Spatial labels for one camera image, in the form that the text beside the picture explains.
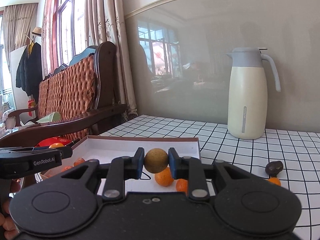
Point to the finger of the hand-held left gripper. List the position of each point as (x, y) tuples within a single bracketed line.
[(67, 152)]

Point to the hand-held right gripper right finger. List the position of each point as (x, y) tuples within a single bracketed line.
[(173, 163)]

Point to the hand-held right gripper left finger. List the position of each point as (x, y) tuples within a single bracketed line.
[(140, 163)]

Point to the round tan fruit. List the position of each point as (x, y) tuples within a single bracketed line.
[(156, 160)]

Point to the orange mandarin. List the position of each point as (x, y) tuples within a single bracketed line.
[(56, 145), (181, 185), (274, 181), (163, 178)]

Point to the brown cardboard box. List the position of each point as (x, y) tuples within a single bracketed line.
[(112, 147)]

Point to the person's left hand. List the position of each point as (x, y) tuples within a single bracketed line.
[(7, 226)]

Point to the carrot piece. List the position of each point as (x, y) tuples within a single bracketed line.
[(79, 161)]

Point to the red bowl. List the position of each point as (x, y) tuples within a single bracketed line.
[(43, 143)]

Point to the green cup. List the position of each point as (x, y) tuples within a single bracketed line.
[(50, 117)]

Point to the small red object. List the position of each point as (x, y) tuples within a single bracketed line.
[(31, 105)]

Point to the orange woven chair cushion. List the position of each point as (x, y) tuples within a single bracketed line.
[(70, 92)]

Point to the black jacket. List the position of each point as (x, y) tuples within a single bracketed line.
[(30, 70)]

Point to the dark wooden chair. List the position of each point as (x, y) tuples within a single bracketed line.
[(106, 62)]

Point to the blue cloth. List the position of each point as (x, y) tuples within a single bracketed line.
[(83, 53)]

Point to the cream thermos jug grey lid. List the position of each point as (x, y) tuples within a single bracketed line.
[(247, 97)]

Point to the dark brown fruit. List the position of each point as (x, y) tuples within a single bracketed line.
[(274, 167)]

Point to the white checkered tablecloth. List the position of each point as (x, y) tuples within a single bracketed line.
[(287, 150)]

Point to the straw hat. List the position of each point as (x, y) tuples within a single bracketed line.
[(37, 31)]

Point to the beige patterned curtain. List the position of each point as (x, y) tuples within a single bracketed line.
[(110, 17)]

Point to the window with red frame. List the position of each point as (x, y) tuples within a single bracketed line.
[(72, 25)]

